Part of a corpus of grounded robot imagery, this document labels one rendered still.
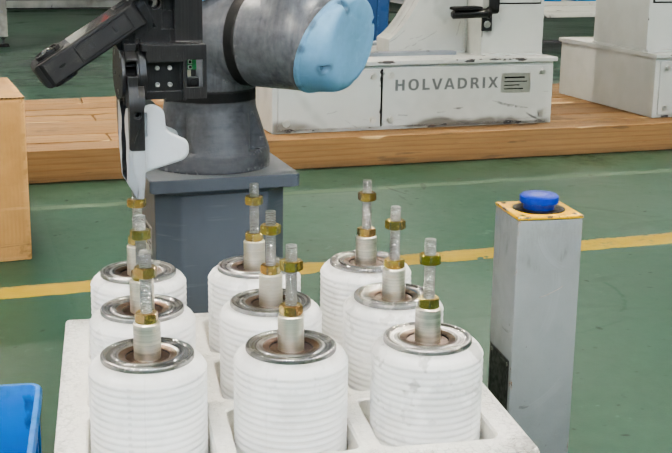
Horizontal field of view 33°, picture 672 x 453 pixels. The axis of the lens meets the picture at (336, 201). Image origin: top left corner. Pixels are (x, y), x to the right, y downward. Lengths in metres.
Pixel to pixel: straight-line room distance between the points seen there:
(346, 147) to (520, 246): 1.81
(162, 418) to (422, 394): 0.21
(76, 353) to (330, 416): 0.32
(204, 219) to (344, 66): 0.26
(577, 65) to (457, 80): 0.76
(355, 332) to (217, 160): 0.40
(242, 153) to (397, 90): 1.67
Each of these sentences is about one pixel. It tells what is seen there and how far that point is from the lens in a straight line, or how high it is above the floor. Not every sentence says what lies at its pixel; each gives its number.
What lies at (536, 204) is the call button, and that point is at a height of 0.32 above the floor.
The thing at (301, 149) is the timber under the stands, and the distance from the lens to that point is 2.90.
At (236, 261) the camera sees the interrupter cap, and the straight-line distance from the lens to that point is 1.19.
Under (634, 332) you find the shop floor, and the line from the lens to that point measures 1.80.
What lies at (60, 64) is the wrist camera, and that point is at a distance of 1.09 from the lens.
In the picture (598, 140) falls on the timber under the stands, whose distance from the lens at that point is 3.25.
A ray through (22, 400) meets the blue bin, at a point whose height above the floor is 0.10.
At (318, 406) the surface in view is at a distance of 0.93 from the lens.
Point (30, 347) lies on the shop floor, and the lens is 1.71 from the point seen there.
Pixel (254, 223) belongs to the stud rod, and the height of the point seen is 0.30.
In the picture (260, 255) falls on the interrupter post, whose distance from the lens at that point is 1.16.
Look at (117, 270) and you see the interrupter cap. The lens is 1.17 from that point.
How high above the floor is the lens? 0.59
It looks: 13 degrees down
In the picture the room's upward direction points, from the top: 1 degrees clockwise
